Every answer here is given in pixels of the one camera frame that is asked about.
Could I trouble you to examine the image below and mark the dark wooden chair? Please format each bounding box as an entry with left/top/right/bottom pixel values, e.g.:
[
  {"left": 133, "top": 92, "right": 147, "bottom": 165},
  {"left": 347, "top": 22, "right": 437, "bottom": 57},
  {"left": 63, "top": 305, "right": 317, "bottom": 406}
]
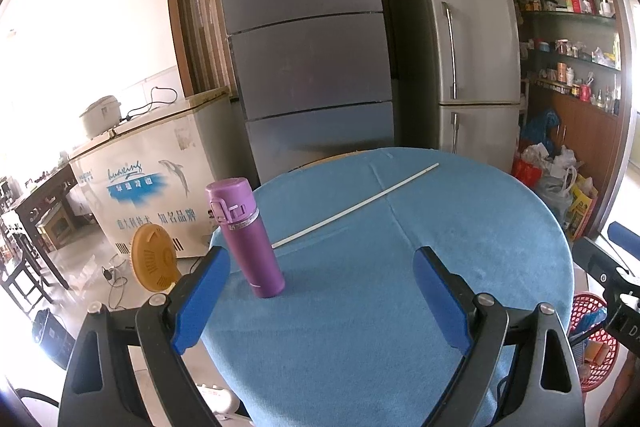
[{"left": 0, "top": 207, "right": 56, "bottom": 313}]

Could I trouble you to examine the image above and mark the grey three-door fridge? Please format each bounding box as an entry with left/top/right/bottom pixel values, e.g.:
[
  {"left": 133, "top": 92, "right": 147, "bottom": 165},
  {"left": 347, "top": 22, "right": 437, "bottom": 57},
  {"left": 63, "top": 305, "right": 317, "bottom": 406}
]
[{"left": 212, "top": 0, "right": 396, "bottom": 185}]

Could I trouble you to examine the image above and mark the white plastic bag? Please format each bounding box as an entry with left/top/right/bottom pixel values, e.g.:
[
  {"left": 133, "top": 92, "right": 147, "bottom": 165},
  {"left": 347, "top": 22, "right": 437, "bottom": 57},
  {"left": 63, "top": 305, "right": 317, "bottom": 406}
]
[{"left": 520, "top": 143, "right": 581, "bottom": 178}]

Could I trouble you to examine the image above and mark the white chest freezer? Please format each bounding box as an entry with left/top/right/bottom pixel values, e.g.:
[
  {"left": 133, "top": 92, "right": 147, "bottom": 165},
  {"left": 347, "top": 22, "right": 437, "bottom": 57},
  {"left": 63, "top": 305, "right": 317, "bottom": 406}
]
[{"left": 67, "top": 88, "right": 251, "bottom": 260}]

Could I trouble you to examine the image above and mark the yellow fan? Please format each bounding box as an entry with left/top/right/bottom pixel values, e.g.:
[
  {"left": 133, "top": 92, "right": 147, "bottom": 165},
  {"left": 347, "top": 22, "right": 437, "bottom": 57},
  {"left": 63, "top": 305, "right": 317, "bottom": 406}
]
[{"left": 131, "top": 224, "right": 182, "bottom": 293}]

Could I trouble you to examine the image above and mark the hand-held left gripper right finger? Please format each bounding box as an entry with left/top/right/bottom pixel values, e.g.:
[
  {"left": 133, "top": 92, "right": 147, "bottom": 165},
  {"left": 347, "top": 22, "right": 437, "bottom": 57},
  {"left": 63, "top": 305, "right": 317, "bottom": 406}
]
[{"left": 412, "top": 246, "right": 587, "bottom": 427}]

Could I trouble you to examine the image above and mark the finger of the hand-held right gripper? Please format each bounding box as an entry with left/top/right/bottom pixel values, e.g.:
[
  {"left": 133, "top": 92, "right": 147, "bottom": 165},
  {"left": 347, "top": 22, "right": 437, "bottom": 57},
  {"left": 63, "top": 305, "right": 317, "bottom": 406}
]
[
  {"left": 572, "top": 237, "right": 629, "bottom": 289},
  {"left": 606, "top": 221, "right": 640, "bottom": 253}
]

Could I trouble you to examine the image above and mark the silver two-door fridge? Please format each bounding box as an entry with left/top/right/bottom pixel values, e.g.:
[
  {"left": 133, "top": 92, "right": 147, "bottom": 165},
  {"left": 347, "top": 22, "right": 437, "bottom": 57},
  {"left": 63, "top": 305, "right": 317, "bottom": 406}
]
[{"left": 385, "top": 0, "right": 523, "bottom": 172}]

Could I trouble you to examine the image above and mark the red shopping bag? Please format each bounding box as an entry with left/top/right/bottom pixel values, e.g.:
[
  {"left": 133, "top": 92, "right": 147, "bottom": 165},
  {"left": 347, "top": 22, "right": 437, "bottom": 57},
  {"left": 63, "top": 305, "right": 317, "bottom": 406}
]
[{"left": 511, "top": 157, "right": 543, "bottom": 192}]

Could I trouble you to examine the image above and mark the white rice cooker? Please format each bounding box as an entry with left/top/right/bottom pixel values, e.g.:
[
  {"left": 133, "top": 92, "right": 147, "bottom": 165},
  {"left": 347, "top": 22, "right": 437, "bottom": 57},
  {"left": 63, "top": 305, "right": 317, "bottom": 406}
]
[{"left": 79, "top": 95, "right": 125, "bottom": 140}]

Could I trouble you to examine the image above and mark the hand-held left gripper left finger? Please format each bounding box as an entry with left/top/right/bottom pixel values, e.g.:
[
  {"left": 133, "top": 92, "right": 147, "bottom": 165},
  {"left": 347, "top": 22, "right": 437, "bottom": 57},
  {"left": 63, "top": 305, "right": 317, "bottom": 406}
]
[{"left": 57, "top": 246, "right": 232, "bottom": 427}]

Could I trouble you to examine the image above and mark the wooden shelf cabinet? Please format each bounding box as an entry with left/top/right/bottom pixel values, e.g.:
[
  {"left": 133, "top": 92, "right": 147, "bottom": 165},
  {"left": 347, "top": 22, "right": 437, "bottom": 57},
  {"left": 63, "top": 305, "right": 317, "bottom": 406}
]
[{"left": 490, "top": 0, "right": 633, "bottom": 240}]

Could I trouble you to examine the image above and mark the large blue plastic bag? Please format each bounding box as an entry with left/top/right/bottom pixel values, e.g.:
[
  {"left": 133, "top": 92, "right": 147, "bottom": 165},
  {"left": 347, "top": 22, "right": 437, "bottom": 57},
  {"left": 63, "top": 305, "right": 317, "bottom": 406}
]
[{"left": 520, "top": 108, "right": 561, "bottom": 155}]

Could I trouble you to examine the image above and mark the dark wooden table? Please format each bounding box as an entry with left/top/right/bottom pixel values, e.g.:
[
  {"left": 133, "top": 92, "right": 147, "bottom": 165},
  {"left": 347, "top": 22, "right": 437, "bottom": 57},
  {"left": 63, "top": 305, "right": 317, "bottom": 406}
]
[{"left": 10, "top": 167, "right": 78, "bottom": 290}]

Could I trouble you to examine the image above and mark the yellow shopping bag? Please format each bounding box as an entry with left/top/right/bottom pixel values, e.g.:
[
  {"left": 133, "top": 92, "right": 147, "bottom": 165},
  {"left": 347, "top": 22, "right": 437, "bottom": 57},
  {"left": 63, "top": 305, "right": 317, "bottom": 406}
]
[{"left": 567, "top": 174, "right": 598, "bottom": 238}]

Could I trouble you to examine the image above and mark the orange white medicine box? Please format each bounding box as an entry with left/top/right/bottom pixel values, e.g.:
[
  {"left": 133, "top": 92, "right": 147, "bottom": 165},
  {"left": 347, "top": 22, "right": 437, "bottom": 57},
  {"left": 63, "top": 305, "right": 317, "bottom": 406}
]
[{"left": 582, "top": 339, "right": 618, "bottom": 365}]

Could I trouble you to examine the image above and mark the wooden slat partition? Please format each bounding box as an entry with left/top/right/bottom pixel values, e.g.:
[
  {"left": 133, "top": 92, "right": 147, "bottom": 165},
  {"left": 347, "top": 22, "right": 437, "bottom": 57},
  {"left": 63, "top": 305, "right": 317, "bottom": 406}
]
[{"left": 166, "top": 0, "right": 236, "bottom": 95}]

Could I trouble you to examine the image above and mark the person's right forearm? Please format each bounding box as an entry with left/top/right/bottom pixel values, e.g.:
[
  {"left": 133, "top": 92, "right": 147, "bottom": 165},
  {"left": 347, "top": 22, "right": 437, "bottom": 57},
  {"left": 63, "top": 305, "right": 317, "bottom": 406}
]
[{"left": 600, "top": 349, "right": 640, "bottom": 427}]

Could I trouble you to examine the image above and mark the blue tablecloth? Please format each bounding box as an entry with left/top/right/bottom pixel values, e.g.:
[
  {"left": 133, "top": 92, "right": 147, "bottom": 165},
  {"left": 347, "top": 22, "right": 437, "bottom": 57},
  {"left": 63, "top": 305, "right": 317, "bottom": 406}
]
[{"left": 202, "top": 148, "right": 573, "bottom": 427}]

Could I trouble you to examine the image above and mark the purple thermos bottle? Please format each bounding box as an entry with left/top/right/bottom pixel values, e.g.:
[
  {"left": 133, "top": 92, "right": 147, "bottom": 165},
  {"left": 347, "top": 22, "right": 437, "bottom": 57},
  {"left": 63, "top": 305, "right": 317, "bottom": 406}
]
[{"left": 206, "top": 177, "right": 286, "bottom": 299}]

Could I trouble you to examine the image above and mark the white power strip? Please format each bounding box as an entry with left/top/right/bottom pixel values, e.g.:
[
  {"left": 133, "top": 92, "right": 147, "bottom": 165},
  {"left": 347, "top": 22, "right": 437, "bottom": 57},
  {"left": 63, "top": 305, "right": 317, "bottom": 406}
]
[{"left": 192, "top": 382, "right": 246, "bottom": 418}]

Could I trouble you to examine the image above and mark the red plastic basket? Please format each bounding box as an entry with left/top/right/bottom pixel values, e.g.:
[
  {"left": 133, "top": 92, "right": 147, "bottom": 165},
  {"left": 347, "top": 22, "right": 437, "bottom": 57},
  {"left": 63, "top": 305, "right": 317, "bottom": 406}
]
[{"left": 567, "top": 292, "right": 621, "bottom": 393}]

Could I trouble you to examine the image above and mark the thin white rod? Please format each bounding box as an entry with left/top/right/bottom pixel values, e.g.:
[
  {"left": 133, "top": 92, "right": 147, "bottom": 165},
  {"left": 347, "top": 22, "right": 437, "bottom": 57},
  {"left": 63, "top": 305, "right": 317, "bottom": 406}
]
[{"left": 271, "top": 163, "right": 440, "bottom": 249}]

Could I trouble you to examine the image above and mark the black box device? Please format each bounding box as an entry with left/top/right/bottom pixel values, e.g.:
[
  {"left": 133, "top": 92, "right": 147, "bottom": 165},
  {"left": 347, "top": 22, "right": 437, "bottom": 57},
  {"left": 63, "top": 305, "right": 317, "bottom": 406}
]
[{"left": 31, "top": 307, "right": 76, "bottom": 370}]

